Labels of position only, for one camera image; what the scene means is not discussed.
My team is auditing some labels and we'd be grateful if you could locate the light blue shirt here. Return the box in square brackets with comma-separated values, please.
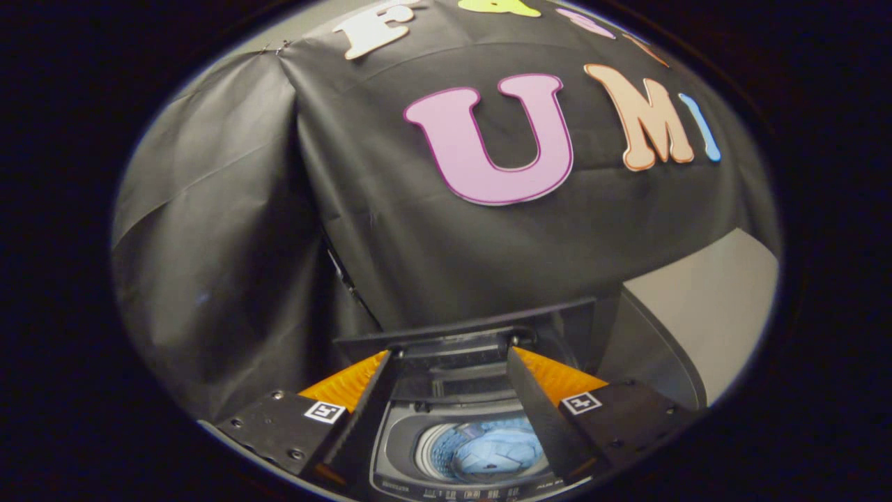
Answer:
[429, 418, 548, 483]

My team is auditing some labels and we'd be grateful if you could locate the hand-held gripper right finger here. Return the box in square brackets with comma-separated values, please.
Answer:
[505, 347, 698, 485]

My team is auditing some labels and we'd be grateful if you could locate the black backdrop cloth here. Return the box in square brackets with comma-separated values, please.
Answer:
[111, 0, 781, 423]

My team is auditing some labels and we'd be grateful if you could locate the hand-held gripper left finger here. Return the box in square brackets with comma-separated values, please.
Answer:
[215, 350, 398, 490]

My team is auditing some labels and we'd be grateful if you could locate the white cabinet with grey top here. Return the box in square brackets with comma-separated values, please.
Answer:
[598, 228, 780, 411]

